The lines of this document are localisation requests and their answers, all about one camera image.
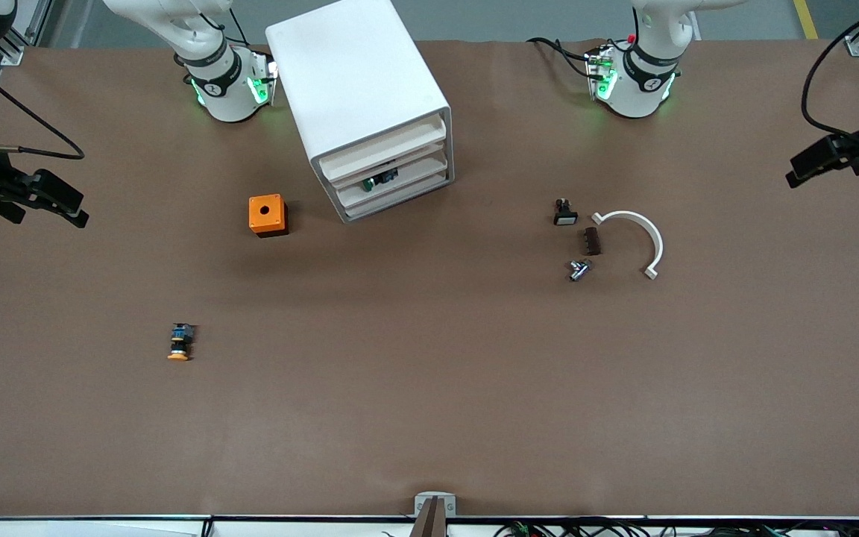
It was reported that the orange mushroom push button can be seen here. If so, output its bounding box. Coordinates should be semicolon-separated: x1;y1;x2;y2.
167;322;198;362

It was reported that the green push button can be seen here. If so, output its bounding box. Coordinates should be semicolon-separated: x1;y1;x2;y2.
359;169;400;192

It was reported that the white curved clamp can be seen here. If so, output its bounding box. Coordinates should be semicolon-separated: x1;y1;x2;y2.
591;211;664;280

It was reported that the green lit base box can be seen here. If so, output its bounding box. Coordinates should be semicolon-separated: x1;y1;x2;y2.
249;56;279;104
586;43;618;101

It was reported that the brown pole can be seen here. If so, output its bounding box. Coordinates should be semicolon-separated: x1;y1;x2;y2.
409;497;447;537

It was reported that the orange button enclosure box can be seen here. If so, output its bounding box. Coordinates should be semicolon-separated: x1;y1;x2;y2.
248;194;289;238

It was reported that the black base cable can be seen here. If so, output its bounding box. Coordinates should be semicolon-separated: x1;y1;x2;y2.
525;36;596;75

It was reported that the grey metal bracket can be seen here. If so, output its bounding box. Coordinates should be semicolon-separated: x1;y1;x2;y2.
415;492;457;518

